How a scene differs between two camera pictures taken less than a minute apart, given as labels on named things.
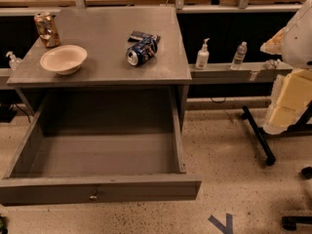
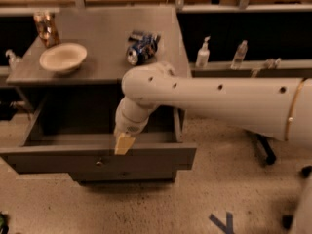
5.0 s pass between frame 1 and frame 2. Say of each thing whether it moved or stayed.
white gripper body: moved
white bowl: stayed
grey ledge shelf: stayed
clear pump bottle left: stayed
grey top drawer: moved
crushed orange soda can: stayed
